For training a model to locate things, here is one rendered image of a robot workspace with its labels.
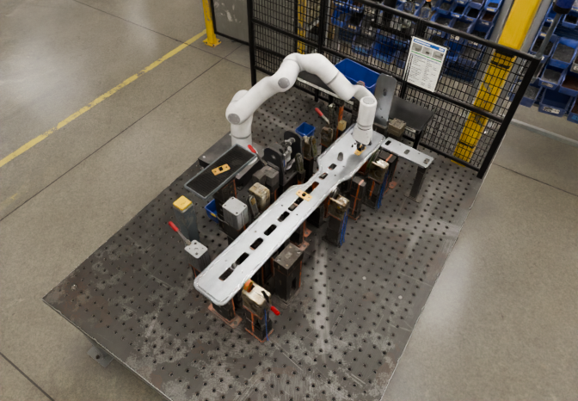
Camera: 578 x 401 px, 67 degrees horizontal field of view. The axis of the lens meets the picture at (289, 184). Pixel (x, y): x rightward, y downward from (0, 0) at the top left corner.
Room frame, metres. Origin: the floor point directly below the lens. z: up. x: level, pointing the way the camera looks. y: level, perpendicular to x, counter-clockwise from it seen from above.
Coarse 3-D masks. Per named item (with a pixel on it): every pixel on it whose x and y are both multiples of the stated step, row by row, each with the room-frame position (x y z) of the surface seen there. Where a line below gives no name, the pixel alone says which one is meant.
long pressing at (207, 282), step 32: (352, 128) 2.00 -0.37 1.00; (320, 160) 1.72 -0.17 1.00; (352, 160) 1.73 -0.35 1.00; (288, 192) 1.49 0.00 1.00; (320, 192) 1.49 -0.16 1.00; (256, 224) 1.28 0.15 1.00; (288, 224) 1.28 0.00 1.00; (224, 256) 1.09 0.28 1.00; (256, 256) 1.09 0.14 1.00; (224, 288) 0.93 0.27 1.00
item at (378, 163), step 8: (376, 160) 1.71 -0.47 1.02; (376, 168) 1.66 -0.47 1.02; (384, 168) 1.63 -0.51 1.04; (368, 176) 1.67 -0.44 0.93; (376, 176) 1.65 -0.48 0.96; (384, 176) 1.64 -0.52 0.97; (368, 184) 1.67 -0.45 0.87; (376, 184) 1.66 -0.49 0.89; (384, 184) 1.66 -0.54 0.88; (368, 192) 1.66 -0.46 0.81; (376, 192) 1.65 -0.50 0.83; (368, 200) 1.66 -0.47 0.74; (376, 200) 1.63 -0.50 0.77; (376, 208) 1.63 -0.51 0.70
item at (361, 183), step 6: (354, 180) 1.59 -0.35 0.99; (360, 180) 1.59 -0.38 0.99; (354, 186) 1.58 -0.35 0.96; (360, 186) 1.55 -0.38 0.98; (354, 192) 1.57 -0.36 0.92; (360, 192) 1.55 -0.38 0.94; (354, 198) 1.57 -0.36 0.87; (360, 198) 1.55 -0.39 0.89; (354, 204) 1.57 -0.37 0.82; (348, 210) 1.58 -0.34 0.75; (354, 210) 1.56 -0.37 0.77; (348, 216) 1.57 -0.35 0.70; (354, 216) 1.56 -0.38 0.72
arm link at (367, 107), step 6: (366, 96) 1.85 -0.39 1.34; (360, 102) 1.80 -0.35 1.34; (366, 102) 1.79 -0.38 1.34; (372, 102) 1.79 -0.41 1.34; (360, 108) 1.79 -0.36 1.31; (366, 108) 1.77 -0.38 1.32; (372, 108) 1.78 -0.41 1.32; (360, 114) 1.79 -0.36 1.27; (366, 114) 1.77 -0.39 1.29; (372, 114) 1.78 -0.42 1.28; (360, 120) 1.78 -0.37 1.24; (366, 120) 1.77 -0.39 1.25; (372, 120) 1.79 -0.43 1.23
